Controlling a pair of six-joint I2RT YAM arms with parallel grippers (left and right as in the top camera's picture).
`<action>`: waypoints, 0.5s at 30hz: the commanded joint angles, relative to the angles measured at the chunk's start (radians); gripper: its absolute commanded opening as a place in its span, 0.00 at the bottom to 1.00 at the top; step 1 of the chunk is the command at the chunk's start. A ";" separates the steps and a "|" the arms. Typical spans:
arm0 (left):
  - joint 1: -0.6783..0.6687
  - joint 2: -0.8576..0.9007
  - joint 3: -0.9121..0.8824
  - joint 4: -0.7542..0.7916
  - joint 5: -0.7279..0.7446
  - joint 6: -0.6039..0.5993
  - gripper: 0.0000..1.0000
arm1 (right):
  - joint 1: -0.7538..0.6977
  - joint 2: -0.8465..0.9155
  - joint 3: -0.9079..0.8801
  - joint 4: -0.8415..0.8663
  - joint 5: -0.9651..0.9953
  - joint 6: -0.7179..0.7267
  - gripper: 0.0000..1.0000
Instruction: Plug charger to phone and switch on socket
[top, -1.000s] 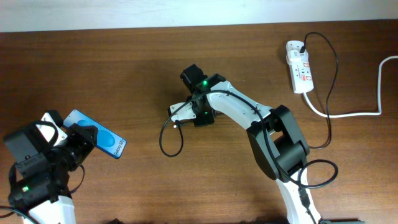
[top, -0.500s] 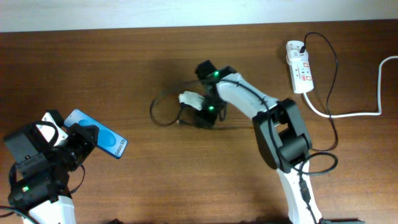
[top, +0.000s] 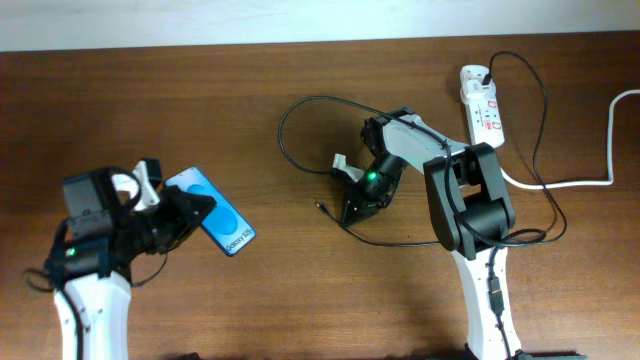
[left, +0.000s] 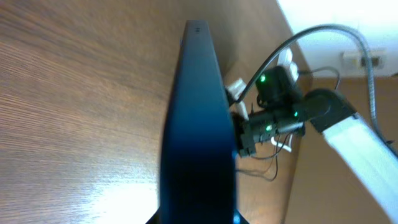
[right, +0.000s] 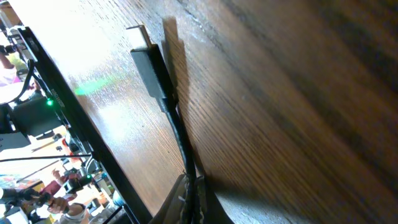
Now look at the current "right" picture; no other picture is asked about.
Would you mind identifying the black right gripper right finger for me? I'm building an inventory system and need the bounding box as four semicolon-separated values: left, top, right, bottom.
195;176;233;224

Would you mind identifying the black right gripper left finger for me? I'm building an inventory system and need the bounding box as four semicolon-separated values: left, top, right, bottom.
149;174;190;224

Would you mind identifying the black charger cable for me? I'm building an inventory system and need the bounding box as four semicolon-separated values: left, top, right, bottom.
126;24;198;224

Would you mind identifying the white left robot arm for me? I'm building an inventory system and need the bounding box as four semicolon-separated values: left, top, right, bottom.
1;97;61;151

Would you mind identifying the person in background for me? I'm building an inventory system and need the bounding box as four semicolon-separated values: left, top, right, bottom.
42;169;86;224

